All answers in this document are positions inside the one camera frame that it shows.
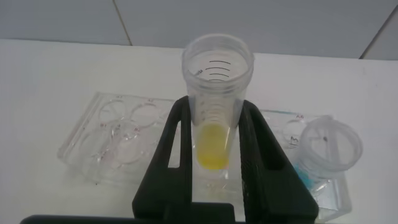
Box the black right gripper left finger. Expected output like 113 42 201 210
131 95 193 219

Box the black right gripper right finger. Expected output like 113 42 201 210
238 99 320 223

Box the test tube with yellow pigment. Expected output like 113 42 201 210
181 33 256 171

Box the clear plastic test tube rack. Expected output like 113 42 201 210
57 91 353 222

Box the test tube with blue pigment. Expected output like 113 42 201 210
293 114 364 194

